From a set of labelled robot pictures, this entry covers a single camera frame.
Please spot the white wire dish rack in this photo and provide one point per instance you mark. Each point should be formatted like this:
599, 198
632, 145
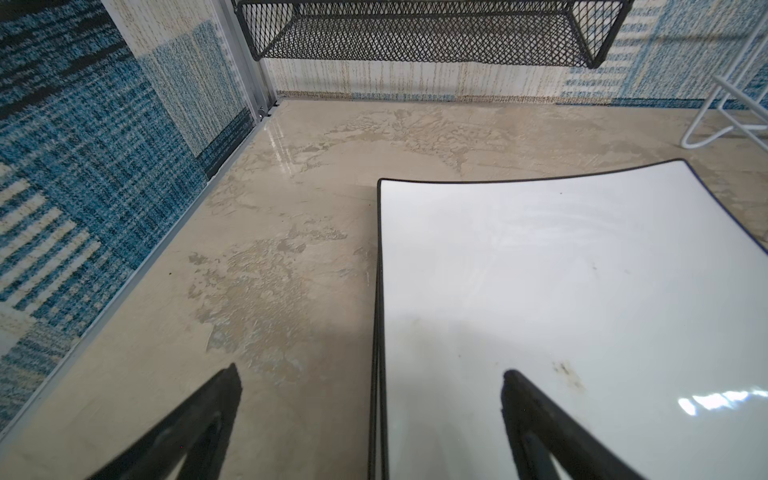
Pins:
739, 95

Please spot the white square plate black rim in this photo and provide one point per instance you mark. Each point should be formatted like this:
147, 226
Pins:
375, 372

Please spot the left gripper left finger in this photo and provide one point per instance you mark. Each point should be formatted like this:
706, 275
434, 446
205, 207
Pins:
192, 439

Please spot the black mesh shelf rack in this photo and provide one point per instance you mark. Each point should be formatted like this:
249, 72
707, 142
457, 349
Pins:
518, 33

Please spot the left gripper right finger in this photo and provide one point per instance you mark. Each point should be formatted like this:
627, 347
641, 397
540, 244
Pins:
543, 437

